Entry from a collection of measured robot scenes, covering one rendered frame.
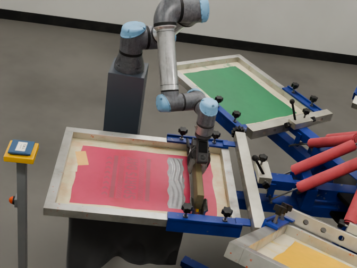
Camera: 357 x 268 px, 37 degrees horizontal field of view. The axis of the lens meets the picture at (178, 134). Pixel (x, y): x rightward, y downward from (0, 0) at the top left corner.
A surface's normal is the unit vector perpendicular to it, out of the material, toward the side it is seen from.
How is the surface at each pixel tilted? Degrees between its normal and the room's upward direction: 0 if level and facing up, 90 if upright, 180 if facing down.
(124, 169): 0
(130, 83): 90
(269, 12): 90
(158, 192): 0
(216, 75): 0
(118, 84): 90
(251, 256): 58
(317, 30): 90
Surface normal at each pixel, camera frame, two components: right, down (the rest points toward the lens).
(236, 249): -0.32, -0.08
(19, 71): 0.15, -0.83
